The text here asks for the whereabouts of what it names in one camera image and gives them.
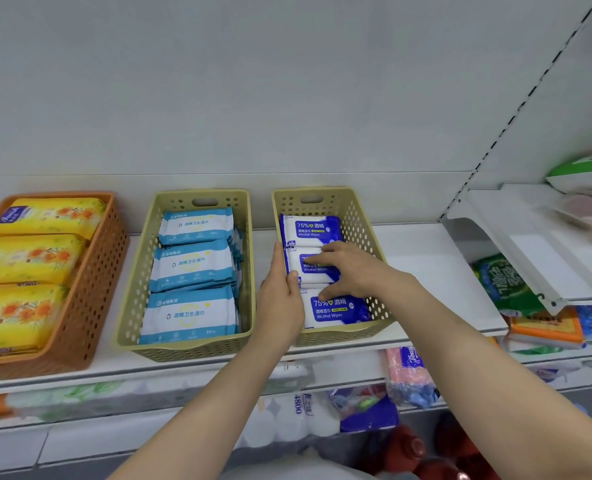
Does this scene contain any green white plastic bag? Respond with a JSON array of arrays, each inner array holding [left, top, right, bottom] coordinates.
[[545, 152, 592, 195]]

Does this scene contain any olive plastic basket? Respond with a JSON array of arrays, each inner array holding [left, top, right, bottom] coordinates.
[[115, 188, 256, 363], [271, 187, 396, 349]]

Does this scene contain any white shirt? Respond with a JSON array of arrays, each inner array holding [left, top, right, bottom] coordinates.
[[221, 452, 376, 480]]

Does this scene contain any red pack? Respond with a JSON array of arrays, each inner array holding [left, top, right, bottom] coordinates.
[[365, 412, 502, 480]]

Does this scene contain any blue tissue pack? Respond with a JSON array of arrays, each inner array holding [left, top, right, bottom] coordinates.
[[328, 382, 400, 435]]

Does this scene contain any pink tissue pack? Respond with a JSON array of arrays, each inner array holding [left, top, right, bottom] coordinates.
[[384, 346, 442, 409]]

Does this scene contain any person's left hand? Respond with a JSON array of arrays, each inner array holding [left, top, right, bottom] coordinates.
[[251, 241, 306, 353]]

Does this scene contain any green and white tissue pack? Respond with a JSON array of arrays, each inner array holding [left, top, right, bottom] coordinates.
[[5, 362, 316, 423]]

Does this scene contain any green printed bag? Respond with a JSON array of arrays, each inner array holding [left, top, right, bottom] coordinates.
[[470, 253, 546, 318]]

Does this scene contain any person's right forearm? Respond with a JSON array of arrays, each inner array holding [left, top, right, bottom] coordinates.
[[385, 279, 592, 480]]

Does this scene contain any white bag blue print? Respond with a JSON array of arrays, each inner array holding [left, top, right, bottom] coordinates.
[[231, 389, 342, 451]]

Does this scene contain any orange plastic basket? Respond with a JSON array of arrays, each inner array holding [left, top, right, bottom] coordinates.
[[0, 192, 131, 383]]

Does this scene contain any person's left forearm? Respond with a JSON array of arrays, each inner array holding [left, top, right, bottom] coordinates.
[[108, 332, 296, 480]]

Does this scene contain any stack of blue wipes packets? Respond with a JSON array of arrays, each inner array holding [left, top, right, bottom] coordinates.
[[138, 207, 245, 345]]

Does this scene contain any person's right hand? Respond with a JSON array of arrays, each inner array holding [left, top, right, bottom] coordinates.
[[300, 240, 416, 311]]

